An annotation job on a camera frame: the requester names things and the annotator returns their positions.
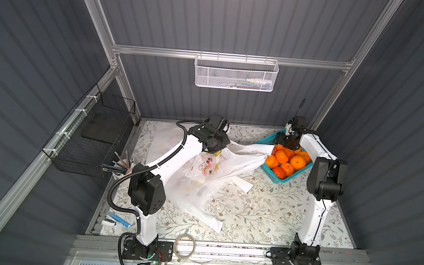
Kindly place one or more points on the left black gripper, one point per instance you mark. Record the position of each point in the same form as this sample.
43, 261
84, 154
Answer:
218, 146

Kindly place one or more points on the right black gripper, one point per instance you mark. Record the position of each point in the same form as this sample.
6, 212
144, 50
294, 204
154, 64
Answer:
282, 139

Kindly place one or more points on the cartoon printed plastic bag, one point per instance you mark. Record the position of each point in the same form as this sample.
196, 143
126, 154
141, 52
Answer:
233, 160

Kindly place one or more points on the teal plastic basket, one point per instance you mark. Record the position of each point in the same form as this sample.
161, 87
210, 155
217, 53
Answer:
269, 140

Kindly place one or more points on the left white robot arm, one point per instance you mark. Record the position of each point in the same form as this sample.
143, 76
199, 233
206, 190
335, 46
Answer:
147, 183

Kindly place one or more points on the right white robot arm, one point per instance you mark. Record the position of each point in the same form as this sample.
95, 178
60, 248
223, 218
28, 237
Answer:
325, 183

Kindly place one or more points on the orange mandarin centre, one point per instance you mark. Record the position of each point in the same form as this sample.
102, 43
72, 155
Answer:
281, 157

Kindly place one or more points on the orange mandarin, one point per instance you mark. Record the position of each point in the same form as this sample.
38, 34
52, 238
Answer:
298, 162
279, 172
281, 157
271, 162

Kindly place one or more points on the orange mandarin front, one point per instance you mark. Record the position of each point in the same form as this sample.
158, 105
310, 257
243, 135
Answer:
298, 162

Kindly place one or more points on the clear plastic bag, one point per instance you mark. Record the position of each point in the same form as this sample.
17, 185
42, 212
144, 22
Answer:
193, 197

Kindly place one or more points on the orange mandarin left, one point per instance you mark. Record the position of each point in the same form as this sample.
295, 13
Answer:
271, 162

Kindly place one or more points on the white plastic bag rear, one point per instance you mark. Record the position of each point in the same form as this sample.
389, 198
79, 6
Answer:
165, 138

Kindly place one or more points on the orange mandarin right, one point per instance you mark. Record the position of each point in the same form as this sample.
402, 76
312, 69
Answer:
279, 172

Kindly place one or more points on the white pen cup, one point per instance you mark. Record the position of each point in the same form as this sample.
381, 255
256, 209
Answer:
117, 165

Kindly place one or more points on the blue marker pen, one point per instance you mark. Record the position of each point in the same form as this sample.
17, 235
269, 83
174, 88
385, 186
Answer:
119, 220

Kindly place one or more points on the white wire wall basket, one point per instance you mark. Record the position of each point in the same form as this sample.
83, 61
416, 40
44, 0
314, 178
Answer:
235, 73

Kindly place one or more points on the black wire wall basket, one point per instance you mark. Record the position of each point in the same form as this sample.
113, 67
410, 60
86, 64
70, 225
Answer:
94, 132

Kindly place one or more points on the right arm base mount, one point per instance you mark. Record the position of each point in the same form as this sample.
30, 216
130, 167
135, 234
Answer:
290, 256

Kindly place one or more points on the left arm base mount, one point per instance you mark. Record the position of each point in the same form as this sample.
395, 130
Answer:
155, 251

